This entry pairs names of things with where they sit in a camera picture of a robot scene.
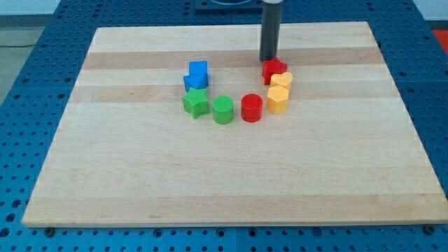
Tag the yellow hexagon block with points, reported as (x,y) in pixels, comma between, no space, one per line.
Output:
(277,99)

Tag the green cylinder block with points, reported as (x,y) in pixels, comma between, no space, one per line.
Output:
(223,110)

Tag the blue cube block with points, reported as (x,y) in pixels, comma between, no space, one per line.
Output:
(198,67)

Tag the red cylinder block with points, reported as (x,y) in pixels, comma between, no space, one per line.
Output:
(251,108)

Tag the yellow heart block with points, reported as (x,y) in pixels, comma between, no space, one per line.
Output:
(282,79)

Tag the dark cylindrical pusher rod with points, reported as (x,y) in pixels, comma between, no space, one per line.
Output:
(271,20)

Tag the red star block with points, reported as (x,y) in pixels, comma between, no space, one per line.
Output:
(271,67)

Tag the light wooden board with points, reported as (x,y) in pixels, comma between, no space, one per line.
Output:
(126,154)

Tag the green star block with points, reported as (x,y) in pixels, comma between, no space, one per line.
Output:
(196,102)

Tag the blue triangle block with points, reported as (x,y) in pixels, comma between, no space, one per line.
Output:
(197,81)

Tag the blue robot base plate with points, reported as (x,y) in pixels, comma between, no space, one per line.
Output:
(202,6)

